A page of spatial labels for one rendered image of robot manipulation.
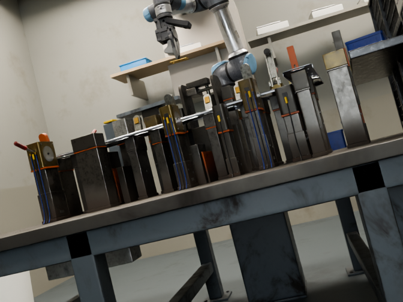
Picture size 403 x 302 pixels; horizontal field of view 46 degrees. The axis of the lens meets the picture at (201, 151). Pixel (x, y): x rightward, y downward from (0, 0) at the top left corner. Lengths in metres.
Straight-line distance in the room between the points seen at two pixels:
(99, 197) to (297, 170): 1.06
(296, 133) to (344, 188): 0.50
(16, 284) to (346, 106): 2.68
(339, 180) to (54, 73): 5.00
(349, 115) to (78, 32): 4.55
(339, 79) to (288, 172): 0.65
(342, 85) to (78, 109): 4.35
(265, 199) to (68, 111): 4.71
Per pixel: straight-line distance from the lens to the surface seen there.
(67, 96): 5.88
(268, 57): 2.20
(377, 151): 1.28
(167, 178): 2.09
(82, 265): 1.49
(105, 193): 2.06
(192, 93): 2.27
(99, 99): 5.69
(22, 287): 3.73
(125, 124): 2.37
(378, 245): 1.34
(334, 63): 1.83
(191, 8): 2.64
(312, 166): 1.27
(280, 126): 1.98
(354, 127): 1.81
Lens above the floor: 0.73
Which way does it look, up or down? 3 degrees up
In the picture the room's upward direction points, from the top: 14 degrees counter-clockwise
